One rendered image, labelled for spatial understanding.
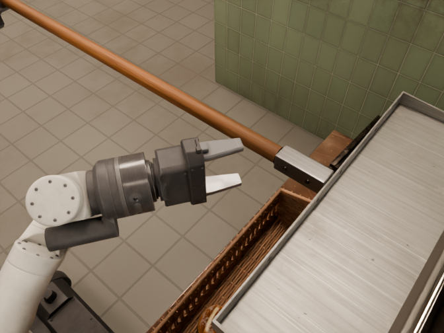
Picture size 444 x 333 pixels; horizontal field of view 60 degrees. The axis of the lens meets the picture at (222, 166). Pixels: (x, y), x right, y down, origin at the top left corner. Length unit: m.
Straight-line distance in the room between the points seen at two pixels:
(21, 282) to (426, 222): 0.57
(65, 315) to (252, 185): 1.08
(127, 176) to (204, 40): 2.64
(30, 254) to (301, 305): 0.36
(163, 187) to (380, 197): 0.33
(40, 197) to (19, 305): 0.15
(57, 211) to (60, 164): 1.84
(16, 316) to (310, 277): 0.39
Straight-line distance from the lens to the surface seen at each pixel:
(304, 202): 1.15
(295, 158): 0.62
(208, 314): 1.09
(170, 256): 1.88
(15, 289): 0.59
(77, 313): 1.66
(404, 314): 0.31
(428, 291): 0.30
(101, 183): 0.54
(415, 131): 0.78
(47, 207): 0.53
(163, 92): 0.75
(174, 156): 0.54
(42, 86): 2.94
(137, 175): 0.53
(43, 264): 0.58
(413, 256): 0.61
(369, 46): 1.96
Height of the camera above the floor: 1.67
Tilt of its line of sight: 50 degrees down
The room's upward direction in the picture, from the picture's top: straight up
